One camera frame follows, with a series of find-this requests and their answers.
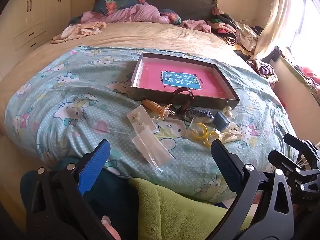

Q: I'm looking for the red cloth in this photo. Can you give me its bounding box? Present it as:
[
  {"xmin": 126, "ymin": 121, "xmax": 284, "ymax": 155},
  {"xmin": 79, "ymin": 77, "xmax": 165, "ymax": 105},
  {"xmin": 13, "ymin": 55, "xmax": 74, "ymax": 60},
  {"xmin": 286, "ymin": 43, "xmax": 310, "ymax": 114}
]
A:
[{"xmin": 300, "ymin": 66, "xmax": 320, "ymax": 85}]

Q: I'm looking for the clear packet of earrings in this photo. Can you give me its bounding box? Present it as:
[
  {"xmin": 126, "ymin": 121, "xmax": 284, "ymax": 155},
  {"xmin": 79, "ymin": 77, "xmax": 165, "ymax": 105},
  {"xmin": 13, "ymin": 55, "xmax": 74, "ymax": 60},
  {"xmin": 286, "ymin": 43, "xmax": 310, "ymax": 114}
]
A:
[{"xmin": 127, "ymin": 106, "xmax": 157, "ymax": 133}]

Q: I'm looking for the beige bed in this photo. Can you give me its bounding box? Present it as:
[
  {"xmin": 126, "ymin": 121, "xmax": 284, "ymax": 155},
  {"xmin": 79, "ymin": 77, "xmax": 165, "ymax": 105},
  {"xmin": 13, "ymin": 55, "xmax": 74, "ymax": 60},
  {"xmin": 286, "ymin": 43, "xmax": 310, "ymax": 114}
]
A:
[{"xmin": 0, "ymin": 21, "xmax": 253, "ymax": 130}]

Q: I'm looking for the cartoon cat printed sheet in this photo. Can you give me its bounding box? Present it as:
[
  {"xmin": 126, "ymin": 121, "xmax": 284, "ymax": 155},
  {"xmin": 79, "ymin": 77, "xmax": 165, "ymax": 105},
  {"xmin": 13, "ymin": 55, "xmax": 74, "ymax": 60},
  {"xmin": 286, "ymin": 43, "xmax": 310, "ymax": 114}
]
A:
[{"xmin": 5, "ymin": 45, "xmax": 298, "ymax": 203}]

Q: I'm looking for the green towel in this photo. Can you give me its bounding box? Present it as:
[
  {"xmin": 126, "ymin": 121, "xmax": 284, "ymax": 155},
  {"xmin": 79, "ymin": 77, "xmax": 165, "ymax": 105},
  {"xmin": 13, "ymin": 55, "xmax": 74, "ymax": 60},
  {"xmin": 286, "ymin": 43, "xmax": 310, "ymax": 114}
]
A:
[{"xmin": 129, "ymin": 177, "xmax": 253, "ymax": 240}]

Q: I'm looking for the dark teal cloth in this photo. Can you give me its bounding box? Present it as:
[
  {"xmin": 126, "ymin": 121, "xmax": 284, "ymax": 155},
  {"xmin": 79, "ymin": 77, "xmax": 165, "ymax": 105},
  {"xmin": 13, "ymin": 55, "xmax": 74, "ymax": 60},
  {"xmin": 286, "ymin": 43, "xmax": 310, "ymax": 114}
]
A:
[{"xmin": 20, "ymin": 156, "xmax": 140, "ymax": 240}]

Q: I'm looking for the white hair claw clip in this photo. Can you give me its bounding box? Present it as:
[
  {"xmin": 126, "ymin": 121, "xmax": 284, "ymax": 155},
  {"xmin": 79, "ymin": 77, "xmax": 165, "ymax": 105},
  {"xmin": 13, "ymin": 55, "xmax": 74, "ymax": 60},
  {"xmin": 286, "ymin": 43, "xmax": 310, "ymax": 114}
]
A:
[{"xmin": 220, "ymin": 122, "xmax": 242, "ymax": 143}]

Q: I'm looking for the small blue box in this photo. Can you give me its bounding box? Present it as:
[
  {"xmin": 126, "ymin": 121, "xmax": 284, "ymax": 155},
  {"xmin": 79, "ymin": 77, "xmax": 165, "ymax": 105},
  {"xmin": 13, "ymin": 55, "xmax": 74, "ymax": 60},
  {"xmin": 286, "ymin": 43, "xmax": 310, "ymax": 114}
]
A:
[{"xmin": 214, "ymin": 111, "xmax": 230, "ymax": 130}]

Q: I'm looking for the small floral pillow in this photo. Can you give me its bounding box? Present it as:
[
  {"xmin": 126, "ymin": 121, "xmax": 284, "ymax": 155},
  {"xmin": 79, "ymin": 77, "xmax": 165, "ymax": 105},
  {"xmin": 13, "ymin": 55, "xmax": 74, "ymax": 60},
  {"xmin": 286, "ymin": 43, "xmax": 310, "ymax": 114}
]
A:
[{"xmin": 160, "ymin": 9, "xmax": 182, "ymax": 25}]

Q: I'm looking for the packet of yellow rings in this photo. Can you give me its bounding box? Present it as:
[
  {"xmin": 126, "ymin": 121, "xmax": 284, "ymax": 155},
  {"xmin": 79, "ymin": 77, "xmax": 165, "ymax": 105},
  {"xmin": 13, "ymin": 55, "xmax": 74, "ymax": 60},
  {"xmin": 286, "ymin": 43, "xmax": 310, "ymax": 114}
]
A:
[{"xmin": 189, "ymin": 122, "xmax": 219, "ymax": 147}]

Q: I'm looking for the orange spiral hair tie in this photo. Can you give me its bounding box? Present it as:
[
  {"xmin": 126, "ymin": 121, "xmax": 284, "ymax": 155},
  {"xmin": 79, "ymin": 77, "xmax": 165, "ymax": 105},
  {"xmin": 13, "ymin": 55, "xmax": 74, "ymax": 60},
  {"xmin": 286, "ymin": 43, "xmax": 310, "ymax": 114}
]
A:
[{"xmin": 142, "ymin": 99, "xmax": 163, "ymax": 114}]

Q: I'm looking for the peach patterned garment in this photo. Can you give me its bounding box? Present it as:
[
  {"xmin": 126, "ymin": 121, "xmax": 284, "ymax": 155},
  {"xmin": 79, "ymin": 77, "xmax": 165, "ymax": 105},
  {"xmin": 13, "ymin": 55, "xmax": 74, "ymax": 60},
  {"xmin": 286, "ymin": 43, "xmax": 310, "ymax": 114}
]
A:
[{"xmin": 51, "ymin": 22, "xmax": 107, "ymax": 44}]

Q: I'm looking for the green sill cloth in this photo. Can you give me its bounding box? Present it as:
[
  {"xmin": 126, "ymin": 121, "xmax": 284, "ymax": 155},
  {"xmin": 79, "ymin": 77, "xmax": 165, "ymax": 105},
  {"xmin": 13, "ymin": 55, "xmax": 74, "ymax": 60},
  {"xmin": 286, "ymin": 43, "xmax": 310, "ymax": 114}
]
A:
[{"xmin": 279, "ymin": 55, "xmax": 320, "ymax": 110}]

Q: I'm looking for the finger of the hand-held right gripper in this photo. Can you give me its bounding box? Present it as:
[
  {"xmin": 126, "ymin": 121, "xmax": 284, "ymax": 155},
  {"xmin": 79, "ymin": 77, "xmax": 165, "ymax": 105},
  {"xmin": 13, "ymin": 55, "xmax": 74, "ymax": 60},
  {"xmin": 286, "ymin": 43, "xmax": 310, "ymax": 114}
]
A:
[
  {"xmin": 284, "ymin": 133, "xmax": 320, "ymax": 167},
  {"xmin": 268, "ymin": 150, "xmax": 320, "ymax": 202}
]

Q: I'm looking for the pink fuzzy garment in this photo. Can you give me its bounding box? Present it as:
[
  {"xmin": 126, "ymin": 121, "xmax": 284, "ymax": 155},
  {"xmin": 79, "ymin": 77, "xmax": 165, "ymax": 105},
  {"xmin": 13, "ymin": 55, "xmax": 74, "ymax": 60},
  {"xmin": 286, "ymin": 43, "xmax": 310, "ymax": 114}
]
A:
[{"xmin": 180, "ymin": 19, "xmax": 212, "ymax": 33}]

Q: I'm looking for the long clear plastic packet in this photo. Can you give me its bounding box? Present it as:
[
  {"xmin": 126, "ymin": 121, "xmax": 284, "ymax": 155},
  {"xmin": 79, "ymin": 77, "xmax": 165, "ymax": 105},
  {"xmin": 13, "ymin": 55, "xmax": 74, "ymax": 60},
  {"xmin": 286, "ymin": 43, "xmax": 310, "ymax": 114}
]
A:
[{"xmin": 132, "ymin": 127, "xmax": 175, "ymax": 168}]

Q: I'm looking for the brown strap wristwatch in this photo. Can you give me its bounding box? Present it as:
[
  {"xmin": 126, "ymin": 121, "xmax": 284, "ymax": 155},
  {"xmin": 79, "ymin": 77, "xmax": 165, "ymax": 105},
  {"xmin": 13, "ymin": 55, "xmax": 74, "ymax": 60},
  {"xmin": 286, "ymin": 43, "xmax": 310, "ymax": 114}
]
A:
[{"xmin": 166, "ymin": 87, "xmax": 195, "ymax": 117}]

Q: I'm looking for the window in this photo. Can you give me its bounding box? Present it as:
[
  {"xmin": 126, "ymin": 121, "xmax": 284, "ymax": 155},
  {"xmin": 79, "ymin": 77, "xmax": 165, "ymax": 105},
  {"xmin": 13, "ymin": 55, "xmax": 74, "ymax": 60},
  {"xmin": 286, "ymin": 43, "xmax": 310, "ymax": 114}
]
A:
[{"xmin": 287, "ymin": 0, "xmax": 320, "ymax": 73}]

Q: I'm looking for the pink quilt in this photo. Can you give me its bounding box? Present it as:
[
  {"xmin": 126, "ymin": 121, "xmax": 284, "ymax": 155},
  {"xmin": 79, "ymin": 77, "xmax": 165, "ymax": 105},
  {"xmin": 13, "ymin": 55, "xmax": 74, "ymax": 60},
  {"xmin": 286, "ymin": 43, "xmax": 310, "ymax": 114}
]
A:
[{"xmin": 81, "ymin": 2, "xmax": 173, "ymax": 24}]

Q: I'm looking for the cream curtain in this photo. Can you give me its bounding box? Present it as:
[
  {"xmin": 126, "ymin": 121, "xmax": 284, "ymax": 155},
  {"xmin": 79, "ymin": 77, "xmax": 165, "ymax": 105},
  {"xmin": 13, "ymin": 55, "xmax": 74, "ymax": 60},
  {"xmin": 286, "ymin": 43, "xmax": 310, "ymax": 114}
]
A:
[{"xmin": 250, "ymin": 0, "xmax": 300, "ymax": 60}]

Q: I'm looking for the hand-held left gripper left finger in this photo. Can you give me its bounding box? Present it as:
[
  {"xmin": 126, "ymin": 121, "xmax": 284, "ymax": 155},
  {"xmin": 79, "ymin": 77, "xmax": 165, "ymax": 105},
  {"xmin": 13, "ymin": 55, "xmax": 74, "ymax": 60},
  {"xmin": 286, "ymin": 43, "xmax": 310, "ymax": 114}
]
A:
[{"xmin": 26, "ymin": 139, "xmax": 118, "ymax": 240}]

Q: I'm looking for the purple clothes bundle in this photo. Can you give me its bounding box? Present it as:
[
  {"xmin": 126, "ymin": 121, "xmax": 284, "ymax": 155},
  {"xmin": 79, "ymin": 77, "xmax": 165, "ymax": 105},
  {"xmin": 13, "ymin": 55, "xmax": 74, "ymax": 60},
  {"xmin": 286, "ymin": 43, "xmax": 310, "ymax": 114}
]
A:
[{"xmin": 247, "ymin": 59, "xmax": 278, "ymax": 85}]

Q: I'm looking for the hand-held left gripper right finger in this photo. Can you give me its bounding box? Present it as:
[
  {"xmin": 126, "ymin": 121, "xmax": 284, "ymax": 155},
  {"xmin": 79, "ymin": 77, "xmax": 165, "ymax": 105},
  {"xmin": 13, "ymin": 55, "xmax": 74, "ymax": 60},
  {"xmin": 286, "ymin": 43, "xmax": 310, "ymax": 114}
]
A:
[{"xmin": 207, "ymin": 139, "xmax": 294, "ymax": 240}]

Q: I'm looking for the dark beaded item in packet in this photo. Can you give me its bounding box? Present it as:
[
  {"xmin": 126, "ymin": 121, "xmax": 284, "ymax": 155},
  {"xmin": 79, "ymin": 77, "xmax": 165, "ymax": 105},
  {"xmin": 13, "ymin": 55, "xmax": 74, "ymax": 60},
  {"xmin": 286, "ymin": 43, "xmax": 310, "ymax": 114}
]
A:
[{"xmin": 184, "ymin": 107, "xmax": 214, "ymax": 124}]

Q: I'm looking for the cream wardrobe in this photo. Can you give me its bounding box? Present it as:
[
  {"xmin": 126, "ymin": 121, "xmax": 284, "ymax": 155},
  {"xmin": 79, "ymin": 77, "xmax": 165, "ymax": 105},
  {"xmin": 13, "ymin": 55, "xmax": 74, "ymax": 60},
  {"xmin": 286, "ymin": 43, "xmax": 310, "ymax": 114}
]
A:
[{"xmin": 0, "ymin": 0, "xmax": 73, "ymax": 53}]

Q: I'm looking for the pile of clothes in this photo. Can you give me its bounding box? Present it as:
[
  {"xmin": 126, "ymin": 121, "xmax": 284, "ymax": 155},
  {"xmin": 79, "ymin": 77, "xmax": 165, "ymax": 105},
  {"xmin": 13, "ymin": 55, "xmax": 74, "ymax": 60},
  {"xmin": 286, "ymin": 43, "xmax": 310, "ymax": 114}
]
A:
[{"xmin": 211, "ymin": 7, "xmax": 263, "ymax": 55}]

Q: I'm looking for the large floral pillow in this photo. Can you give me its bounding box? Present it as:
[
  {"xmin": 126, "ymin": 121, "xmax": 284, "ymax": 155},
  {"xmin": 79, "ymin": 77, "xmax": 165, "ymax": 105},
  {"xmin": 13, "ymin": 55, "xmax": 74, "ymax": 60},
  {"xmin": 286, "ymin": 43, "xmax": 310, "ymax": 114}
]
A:
[{"xmin": 92, "ymin": 0, "xmax": 137, "ymax": 15}]

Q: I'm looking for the dark grey headboard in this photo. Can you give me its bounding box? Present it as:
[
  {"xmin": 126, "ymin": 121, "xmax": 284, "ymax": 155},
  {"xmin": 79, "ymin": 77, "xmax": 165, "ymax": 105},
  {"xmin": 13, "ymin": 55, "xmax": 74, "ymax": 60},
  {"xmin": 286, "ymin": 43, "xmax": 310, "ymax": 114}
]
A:
[{"xmin": 95, "ymin": 0, "xmax": 218, "ymax": 23}]

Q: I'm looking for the shallow dark cardboard box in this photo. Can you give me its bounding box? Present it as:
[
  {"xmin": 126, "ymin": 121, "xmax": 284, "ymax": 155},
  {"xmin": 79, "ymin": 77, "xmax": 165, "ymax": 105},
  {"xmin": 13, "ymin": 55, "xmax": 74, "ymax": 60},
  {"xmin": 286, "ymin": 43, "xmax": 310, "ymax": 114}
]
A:
[{"xmin": 130, "ymin": 52, "xmax": 240, "ymax": 108}]

